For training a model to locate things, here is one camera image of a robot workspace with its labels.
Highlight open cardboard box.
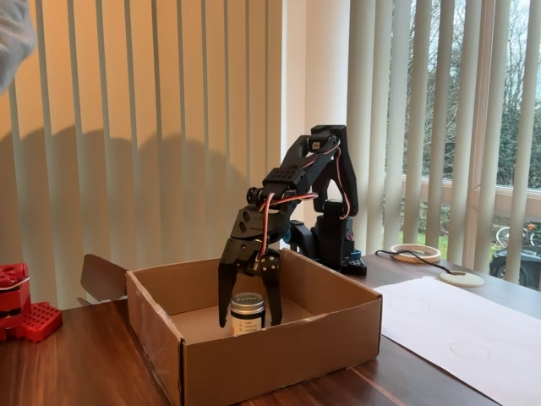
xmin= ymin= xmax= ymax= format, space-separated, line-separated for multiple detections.
xmin=79 ymin=248 xmax=384 ymax=406

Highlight masking tape roll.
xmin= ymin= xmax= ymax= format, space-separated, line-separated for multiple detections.
xmin=390 ymin=244 xmax=442 ymax=265

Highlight white vertical blinds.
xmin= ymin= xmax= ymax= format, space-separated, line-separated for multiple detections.
xmin=0 ymin=0 xmax=283 ymax=312
xmin=346 ymin=0 xmax=541 ymax=293

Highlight white paper sheet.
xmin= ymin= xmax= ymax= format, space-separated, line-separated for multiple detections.
xmin=374 ymin=276 xmax=541 ymax=406

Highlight red perforated base block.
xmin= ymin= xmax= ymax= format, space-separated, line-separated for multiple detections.
xmin=19 ymin=300 xmax=63 ymax=343

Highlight white round desk grommet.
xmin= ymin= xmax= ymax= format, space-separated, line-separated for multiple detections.
xmin=439 ymin=270 xmax=486 ymax=289

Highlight dark parked car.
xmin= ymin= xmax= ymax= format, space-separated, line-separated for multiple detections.
xmin=489 ymin=247 xmax=541 ymax=292

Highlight grey sleeved person's arm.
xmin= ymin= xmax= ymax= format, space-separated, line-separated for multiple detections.
xmin=0 ymin=0 xmax=38 ymax=95

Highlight red white servo cable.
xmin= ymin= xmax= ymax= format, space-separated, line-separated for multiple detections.
xmin=258 ymin=145 xmax=352 ymax=260

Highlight thin black grommet cable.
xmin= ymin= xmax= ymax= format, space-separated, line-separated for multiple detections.
xmin=374 ymin=249 xmax=456 ymax=276

